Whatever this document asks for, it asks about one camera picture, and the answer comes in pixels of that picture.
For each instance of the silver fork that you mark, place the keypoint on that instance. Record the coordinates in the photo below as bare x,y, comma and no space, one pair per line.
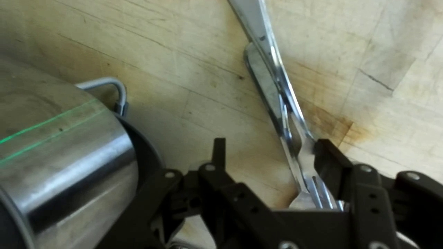
254,19

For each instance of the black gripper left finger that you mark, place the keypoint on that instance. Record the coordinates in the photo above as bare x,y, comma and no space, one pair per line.
231,208

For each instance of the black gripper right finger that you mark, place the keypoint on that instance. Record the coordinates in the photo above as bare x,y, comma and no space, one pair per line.
383,208

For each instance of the silver spoon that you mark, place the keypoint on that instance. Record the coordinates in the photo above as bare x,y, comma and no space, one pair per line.
264,74

